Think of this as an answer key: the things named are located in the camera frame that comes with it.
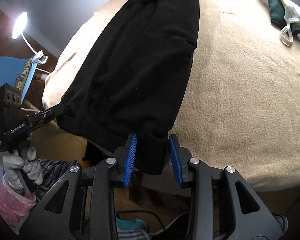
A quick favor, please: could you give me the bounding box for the black t-shirt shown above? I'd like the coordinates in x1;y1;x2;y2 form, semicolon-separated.
56;0;200;176

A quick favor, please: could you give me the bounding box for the dark green cloth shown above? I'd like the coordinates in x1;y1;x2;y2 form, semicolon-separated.
265;0;290;27

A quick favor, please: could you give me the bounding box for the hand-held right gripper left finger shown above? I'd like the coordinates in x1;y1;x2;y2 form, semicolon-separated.
19;133;138;240

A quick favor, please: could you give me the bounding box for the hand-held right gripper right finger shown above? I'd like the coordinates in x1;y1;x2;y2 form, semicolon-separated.
168;134;283;240

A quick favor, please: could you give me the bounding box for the person's striped garment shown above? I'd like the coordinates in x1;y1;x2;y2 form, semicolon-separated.
34;158;81;202

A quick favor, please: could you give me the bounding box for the white clip lamp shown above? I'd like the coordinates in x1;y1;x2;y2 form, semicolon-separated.
11;12;49;65

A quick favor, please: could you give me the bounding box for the white lamp cable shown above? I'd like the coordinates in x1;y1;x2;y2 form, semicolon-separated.
20;66;51;112

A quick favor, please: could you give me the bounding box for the white garment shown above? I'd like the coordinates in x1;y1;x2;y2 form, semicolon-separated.
267;0;300;47

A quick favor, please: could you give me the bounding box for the white floor cable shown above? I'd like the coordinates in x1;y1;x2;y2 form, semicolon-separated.
150;212;189;236

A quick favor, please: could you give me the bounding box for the leopard print cloth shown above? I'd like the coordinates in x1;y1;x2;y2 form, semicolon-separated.
15;59;33;90

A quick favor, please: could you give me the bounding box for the person's left hand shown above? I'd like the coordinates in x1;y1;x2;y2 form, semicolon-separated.
2;145;44;195

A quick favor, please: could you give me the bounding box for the blue chair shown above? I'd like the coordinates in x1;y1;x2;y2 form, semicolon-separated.
0;56;38;105

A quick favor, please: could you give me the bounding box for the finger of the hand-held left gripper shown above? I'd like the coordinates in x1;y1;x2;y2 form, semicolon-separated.
27;119;48;133
28;104;66;122

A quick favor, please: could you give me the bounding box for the beige blanket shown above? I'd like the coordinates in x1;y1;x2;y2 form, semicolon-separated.
41;0;300;198

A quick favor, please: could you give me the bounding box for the teal slipper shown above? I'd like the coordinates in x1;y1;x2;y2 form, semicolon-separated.
115;216;148;231

